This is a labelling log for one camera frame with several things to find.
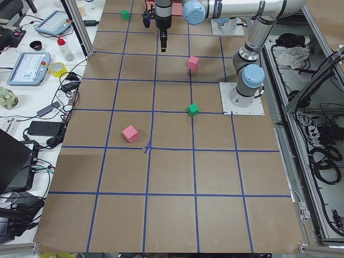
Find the black power adapter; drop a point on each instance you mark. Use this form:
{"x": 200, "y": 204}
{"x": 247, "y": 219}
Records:
{"x": 44, "y": 128}

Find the pink plastic bin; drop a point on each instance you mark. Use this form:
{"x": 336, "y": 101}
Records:
{"x": 177, "y": 9}

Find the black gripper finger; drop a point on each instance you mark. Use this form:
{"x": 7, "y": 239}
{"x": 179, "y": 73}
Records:
{"x": 163, "y": 40}

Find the yellow tape roll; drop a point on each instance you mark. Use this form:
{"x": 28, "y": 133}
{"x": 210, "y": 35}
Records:
{"x": 58, "y": 69}

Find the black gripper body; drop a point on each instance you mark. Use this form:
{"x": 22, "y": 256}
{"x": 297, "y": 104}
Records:
{"x": 163, "y": 23}

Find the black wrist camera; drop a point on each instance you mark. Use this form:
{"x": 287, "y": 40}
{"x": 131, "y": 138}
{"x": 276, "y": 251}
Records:
{"x": 147, "y": 16}

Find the green cube far corner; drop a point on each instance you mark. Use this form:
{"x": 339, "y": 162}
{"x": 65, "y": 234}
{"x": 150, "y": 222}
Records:
{"x": 125, "y": 14}

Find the pink cube near arm base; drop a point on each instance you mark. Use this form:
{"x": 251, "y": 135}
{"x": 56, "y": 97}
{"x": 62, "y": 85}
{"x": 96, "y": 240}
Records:
{"x": 193, "y": 62}

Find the teach pendant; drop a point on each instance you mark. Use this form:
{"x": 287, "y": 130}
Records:
{"x": 30, "y": 69}
{"x": 55, "y": 24}

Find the green tape dispenser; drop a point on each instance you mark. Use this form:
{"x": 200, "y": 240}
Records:
{"x": 8, "y": 99}

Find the pink cube tilted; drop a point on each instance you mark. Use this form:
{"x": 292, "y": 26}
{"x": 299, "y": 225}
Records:
{"x": 131, "y": 134}

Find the black laptop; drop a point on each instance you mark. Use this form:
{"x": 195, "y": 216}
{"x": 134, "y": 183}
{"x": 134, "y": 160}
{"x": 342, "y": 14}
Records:
{"x": 18, "y": 159}

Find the clear bottle red cap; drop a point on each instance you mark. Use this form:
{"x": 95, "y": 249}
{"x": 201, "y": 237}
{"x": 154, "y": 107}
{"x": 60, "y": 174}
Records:
{"x": 65, "y": 50}

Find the green cube centre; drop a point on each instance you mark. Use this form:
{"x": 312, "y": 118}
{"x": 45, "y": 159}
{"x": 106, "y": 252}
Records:
{"x": 193, "y": 109}

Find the white cloth rag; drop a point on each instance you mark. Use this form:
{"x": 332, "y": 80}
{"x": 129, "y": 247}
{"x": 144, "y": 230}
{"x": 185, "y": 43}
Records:
{"x": 293, "y": 57}

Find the teach pendant upper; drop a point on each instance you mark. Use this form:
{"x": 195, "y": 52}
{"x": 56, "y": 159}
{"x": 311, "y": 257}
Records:
{"x": 55, "y": 24}

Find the teach pendant lower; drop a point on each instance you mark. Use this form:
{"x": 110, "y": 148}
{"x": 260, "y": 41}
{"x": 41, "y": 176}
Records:
{"x": 30, "y": 69}

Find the aluminium frame post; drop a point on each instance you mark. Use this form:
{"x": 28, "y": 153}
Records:
{"x": 77, "y": 22}

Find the black small bowl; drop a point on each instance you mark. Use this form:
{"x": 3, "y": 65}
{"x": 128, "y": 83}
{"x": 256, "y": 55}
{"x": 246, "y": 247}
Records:
{"x": 36, "y": 45}

